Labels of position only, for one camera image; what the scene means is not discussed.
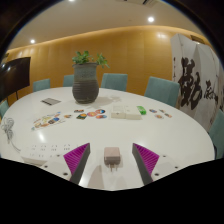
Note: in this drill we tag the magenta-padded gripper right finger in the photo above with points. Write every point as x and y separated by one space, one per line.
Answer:
146 158

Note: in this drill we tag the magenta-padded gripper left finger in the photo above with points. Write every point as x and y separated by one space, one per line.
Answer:
77 158

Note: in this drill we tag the small white charger block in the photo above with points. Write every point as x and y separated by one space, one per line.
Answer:
112 155

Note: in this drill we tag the white power strip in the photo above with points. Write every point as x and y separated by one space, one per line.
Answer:
43 150

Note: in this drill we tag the dark square sticker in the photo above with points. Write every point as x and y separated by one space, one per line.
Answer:
81 116

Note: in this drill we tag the small round sticker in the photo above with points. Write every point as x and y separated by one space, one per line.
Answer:
159 116
168 115
152 110

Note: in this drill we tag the orange round sticker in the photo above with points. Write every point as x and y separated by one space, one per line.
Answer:
91 114

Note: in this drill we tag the flat white box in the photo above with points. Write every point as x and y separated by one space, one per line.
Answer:
118 112
133 113

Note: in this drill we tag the black oblong sticker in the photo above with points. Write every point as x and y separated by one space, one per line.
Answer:
79 111

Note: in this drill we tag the colourful sticker sheet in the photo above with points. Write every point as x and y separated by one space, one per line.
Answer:
48 120

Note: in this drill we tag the small green box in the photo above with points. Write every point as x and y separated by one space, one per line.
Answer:
141 110

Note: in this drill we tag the red and blue round sticker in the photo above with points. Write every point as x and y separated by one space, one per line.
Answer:
101 116

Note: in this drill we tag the teal chairs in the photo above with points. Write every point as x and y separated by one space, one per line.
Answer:
161 90

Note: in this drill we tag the green plant in grey vase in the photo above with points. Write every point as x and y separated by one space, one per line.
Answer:
85 86

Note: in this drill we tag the white calligraphy folding screen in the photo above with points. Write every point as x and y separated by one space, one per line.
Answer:
196 83

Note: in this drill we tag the round ceiling lights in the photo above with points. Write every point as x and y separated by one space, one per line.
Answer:
150 19

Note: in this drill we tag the ceiling air conditioner vent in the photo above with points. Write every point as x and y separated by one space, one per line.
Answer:
140 1

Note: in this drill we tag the black wall television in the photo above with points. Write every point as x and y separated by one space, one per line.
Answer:
15 78

